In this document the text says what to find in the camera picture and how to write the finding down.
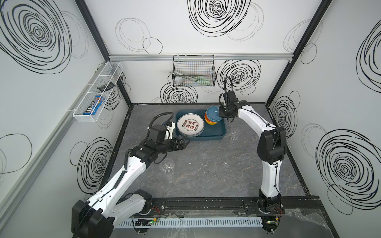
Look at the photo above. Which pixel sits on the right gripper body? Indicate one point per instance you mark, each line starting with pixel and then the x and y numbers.
pixel 224 111

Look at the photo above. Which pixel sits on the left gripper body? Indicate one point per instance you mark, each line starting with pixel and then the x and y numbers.
pixel 176 144

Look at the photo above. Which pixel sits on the blue bowl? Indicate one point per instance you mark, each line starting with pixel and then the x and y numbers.
pixel 212 114

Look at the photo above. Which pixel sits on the orange bowl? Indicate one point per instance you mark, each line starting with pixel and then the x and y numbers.
pixel 206 117

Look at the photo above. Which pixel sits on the yellow bowl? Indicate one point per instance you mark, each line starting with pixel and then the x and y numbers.
pixel 211 123

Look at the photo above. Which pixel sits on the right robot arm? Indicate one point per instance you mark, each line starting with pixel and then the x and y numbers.
pixel 271 148

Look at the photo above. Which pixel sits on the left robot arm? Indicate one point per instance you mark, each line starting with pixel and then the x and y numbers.
pixel 108 208

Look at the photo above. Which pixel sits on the teal plastic bin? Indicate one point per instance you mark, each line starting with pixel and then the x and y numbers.
pixel 215 132

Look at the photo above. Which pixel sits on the clear glass right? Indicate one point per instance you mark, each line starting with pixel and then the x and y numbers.
pixel 235 131

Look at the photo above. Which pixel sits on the clear glass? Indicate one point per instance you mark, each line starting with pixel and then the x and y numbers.
pixel 167 167
pixel 235 131

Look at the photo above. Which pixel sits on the clear glass front left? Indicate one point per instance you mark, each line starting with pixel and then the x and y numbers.
pixel 167 167

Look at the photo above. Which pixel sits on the green item in basket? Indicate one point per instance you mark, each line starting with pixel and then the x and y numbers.
pixel 205 81

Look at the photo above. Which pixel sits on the metal tongs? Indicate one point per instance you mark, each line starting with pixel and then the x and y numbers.
pixel 184 76

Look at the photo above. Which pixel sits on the black remote control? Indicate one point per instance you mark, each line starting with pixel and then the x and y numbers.
pixel 106 87

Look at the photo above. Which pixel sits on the blue candy packet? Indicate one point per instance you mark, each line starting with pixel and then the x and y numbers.
pixel 94 105

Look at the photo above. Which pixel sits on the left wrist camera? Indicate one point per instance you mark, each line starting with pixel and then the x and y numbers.
pixel 169 131

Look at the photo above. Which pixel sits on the black wire basket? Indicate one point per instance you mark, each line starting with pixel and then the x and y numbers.
pixel 193 65

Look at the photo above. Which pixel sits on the white wire shelf basket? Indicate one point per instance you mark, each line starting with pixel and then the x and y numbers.
pixel 109 71

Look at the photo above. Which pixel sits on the white slotted cable duct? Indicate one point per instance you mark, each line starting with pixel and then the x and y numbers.
pixel 211 222

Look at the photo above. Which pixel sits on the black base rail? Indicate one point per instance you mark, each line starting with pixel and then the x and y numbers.
pixel 248 205

